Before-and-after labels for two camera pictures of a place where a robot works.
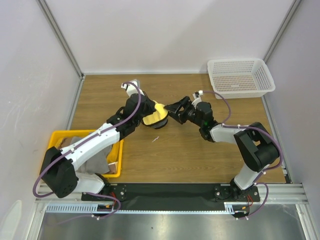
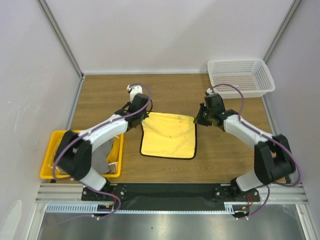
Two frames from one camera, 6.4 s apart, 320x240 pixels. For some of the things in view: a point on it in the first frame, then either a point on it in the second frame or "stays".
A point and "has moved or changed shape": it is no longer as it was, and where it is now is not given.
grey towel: x=97 y=164 stays
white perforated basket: x=237 y=78 stays
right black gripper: x=185 y=110 -> x=203 y=115
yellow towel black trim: x=158 y=120 has moved or changed shape
